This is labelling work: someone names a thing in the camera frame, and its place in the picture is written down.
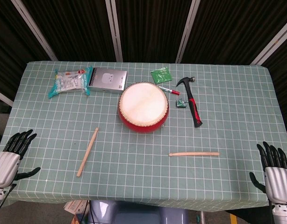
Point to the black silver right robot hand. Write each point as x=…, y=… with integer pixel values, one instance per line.
x=277, y=184

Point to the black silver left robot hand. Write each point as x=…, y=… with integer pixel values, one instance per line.
x=6, y=166

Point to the wooden drumstick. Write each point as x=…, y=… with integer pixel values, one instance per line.
x=195, y=154
x=87, y=152

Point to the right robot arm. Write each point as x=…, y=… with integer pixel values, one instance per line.
x=283, y=213

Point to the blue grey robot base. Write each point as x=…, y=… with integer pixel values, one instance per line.
x=136, y=213

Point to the red drum with white skin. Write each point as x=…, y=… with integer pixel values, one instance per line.
x=143, y=106

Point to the cardboard box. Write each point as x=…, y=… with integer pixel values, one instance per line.
x=75, y=206

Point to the teal clear snack bag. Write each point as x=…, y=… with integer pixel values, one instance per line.
x=68, y=81

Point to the black red claw hammer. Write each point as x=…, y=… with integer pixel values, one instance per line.
x=192, y=102

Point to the small green circuit module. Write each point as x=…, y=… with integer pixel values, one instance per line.
x=181, y=103

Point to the silver earbuds box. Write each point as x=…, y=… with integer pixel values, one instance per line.
x=108, y=80

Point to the green checked tablecloth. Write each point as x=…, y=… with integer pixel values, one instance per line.
x=143, y=163

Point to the red marker pen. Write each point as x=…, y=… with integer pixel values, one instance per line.
x=169, y=89

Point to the green foil packet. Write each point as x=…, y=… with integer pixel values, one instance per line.
x=161, y=74

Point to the white partition post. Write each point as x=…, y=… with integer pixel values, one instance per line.
x=114, y=30
x=272, y=42
x=34, y=30
x=188, y=30

